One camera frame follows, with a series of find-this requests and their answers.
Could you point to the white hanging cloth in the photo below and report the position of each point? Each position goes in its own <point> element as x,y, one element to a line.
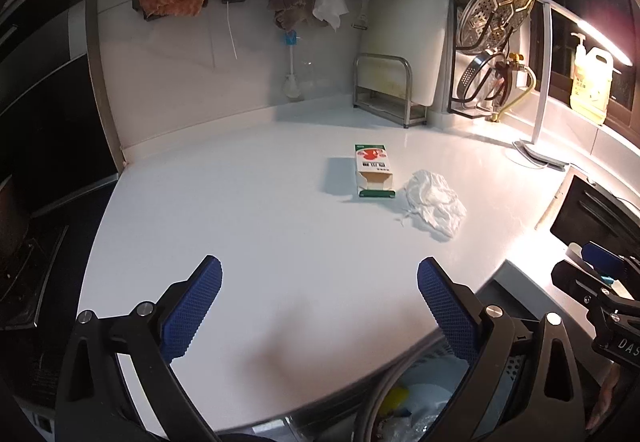
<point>330,2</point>

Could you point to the white tissue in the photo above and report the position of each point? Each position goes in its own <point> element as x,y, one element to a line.
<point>435,202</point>

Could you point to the person's right hand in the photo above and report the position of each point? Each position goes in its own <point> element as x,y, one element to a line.
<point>602,399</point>

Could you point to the white desk lamp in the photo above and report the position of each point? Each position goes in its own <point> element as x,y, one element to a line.
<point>545,72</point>

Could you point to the perforated steel steamer plate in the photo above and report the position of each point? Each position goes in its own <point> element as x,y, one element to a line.
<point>497,7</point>

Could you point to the white bottle brush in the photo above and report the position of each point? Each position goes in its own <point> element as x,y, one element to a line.
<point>291,87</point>

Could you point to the yellow detergent jug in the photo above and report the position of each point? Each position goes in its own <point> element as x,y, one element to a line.
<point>592,82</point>

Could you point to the grey trash bin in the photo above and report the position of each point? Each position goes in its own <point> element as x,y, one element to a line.
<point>372,402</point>

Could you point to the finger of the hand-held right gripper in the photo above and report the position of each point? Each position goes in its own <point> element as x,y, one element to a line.
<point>575,279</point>
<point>602,259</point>

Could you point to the steel strainer ladle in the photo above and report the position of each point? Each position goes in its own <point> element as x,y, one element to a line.
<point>472,72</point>

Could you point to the small white drink carton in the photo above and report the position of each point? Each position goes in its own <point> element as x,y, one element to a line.
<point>372,162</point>

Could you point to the wooden chopstick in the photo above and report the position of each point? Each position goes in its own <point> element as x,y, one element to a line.
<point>547,209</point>

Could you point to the white cutting board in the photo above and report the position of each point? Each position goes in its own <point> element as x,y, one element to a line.
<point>410,22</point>

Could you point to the steel cutting board rack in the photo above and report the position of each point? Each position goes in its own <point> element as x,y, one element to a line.
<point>382,104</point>

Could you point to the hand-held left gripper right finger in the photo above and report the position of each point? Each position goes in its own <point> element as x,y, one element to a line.
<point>445,312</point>

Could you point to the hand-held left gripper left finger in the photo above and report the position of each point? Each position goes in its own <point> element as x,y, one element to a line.
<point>192,309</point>

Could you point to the clear plastic bag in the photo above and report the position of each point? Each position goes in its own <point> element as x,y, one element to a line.
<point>415,427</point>

